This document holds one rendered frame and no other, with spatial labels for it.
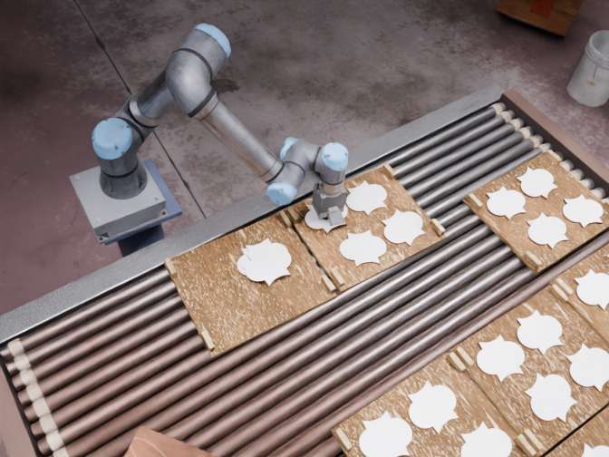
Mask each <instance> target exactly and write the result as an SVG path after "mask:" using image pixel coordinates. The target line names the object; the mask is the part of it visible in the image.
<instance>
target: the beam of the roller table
mask: <svg viewBox="0 0 609 457"><path fill-rule="evenodd" d="M503 92H505V91H504V90H503V89H502V88H501V87H500V86H498V85H497V84H496V83H492V84H490V85H488V86H486V87H484V88H481V89H479V90H477V91H475V92H473V93H471V94H469V95H466V96H464V97H462V98H460V99H458V100H456V101H455V102H452V103H449V104H447V105H445V106H443V107H441V108H439V109H438V110H436V111H433V112H430V113H428V114H426V115H424V116H422V117H420V118H419V119H416V120H414V121H412V122H409V123H407V124H405V125H403V126H401V127H399V128H397V129H395V130H393V131H390V132H388V133H386V134H383V135H382V136H380V137H378V138H376V139H374V140H372V141H368V142H366V143H364V144H363V145H361V146H359V147H357V148H355V149H353V150H350V151H348V165H347V167H346V172H345V179H346V178H348V177H350V176H352V175H353V174H355V173H357V172H359V171H361V170H364V169H366V168H368V167H370V166H372V165H373V164H375V163H377V162H379V161H381V160H384V159H386V158H388V157H390V156H392V155H393V154H395V153H397V152H400V151H403V150H405V149H407V148H409V147H410V146H412V145H414V144H416V143H418V142H420V141H423V140H425V139H427V138H429V137H430V136H432V135H434V134H436V133H438V132H440V131H443V130H445V129H447V128H449V127H451V126H453V125H455V124H457V123H459V122H462V121H464V120H466V119H467V118H469V117H471V116H473V115H475V114H477V113H479V112H482V111H484V110H486V109H487V108H488V107H489V106H491V105H493V104H495V103H498V101H499V99H500V97H501V94H502V93H503ZM319 179H320V178H319V177H318V176H317V174H316V173H315V172H314V171H312V170H308V171H307V173H306V174H305V176H304V179H303V181H302V183H301V185H300V187H299V189H298V191H297V194H296V195H295V196H294V198H293V200H292V201H291V203H289V204H288V205H278V204H275V203H274V202H273V201H272V200H271V199H270V198H269V197H268V195H267V190H265V191H263V192H261V193H259V194H257V195H255V196H253V197H251V198H249V199H246V200H244V201H242V202H240V203H237V204H236V205H234V206H232V207H230V208H228V209H225V210H222V211H220V212H219V213H217V214H215V215H213V216H211V217H209V218H207V219H203V220H201V221H200V222H198V223H196V224H194V225H192V226H189V227H187V228H184V229H182V230H181V231H179V232H177V233H175V234H172V235H170V236H168V237H166V238H164V239H162V240H160V241H157V242H155V243H153V244H151V245H149V246H147V247H145V248H143V249H140V250H138V251H136V252H134V253H132V254H130V255H128V256H127V257H124V258H121V259H119V260H117V261H115V262H113V263H111V264H110V265H107V266H105V267H102V268H100V269H98V270H96V271H94V272H92V273H90V274H88V275H86V276H84V277H81V278H79V279H77V280H74V281H73V282H71V283H69V284H67V285H65V286H63V287H59V288H57V289H55V290H54V291H52V292H50V293H48V294H46V295H43V296H41V297H38V298H36V299H35V300H33V301H31V302H29V303H26V304H24V305H22V306H19V307H18V308H16V309H14V310H11V311H9V312H7V313H5V314H3V315H1V316H0V348H1V347H3V346H5V345H8V343H9V342H11V341H13V340H15V339H16V338H21V337H23V336H25V335H28V334H30V333H32V332H34V331H36V330H38V329H40V328H42V327H44V326H47V325H49V324H51V323H52V322H54V321H56V320H58V319H60V318H62V317H64V316H67V315H69V314H71V313H72V312H74V311H76V310H78V309H80V308H82V307H85V306H88V305H89V304H91V303H93V302H95V301H97V300H99V299H101V298H103V297H106V296H108V295H109V294H111V293H113V292H115V291H117V290H119V289H121V288H123V287H126V286H127V285H129V284H131V283H133V282H135V281H138V280H140V279H142V278H144V277H146V276H148V275H150V274H152V273H154V272H156V271H158V270H160V269H162V268H164V267H165V265H164V261H165V259H167V258H174V257H176V256H178V255H181V254H183V253H185V252H188V251H190V250H192V249H194V248H198V247H200V246H203V245H205V244H207V243H209V242H211V241H214V240H216V239H218V238H222V237H224V236H226V235H228V234H231V233H233V232H235V231H238V230H240V229H243V228H245V227H248V226H250V225H252V224H254V223H256V222H258V221H259V220H261V219H264V218H266V217H268V216H270V215H272V214H274V213H276V212H277V211H279V210H281V209H284V208H286V207H288V206H290V205H292V204H295V203H296V202H298V201H300V200H302V199H305V198H307V197H309V196H311V195H313V192H314V184H315V183H318V181H319Z"/></svg>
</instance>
